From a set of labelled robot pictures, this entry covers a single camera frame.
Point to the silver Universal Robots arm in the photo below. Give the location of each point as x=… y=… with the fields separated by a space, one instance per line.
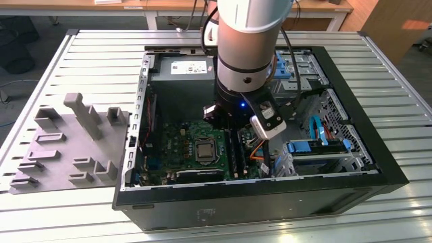
x=243 y=50

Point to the grey power supply unit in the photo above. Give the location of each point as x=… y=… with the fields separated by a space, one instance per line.
x=179 y=96

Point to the silver CPU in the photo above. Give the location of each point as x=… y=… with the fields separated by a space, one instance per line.
x=204 y=151

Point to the green Dell motherboard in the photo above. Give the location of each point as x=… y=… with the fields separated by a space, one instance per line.
x=175 y=141

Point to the silver optical drive cage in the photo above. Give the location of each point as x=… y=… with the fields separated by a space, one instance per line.
x=311 y=76

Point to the black Nvidia graphics card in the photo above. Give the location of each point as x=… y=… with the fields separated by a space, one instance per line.
x=199 y=176

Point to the black case latch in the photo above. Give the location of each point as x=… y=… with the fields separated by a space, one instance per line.
x=134 y=141

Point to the silver disk bay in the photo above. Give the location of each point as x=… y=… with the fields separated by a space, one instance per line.
x=324 y=162

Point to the black open PC case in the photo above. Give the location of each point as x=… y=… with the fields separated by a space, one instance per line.
x=236 y=202

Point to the wooden desk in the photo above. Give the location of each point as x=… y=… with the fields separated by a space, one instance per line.
x=102 y=6

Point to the white box on desk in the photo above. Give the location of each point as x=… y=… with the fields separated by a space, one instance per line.
x=106 y=1

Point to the wooden cabinet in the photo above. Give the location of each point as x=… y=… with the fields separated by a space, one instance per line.
x=388 y=25

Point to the black chair base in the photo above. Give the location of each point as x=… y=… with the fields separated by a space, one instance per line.
x=423 y=45

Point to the black bin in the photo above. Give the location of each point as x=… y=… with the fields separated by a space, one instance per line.
x=16 y=50

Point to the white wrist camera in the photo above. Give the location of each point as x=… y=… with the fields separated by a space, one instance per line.
x=267 y=129

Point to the blue plastic drive bracket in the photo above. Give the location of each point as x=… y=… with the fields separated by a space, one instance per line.
x=282 y=72

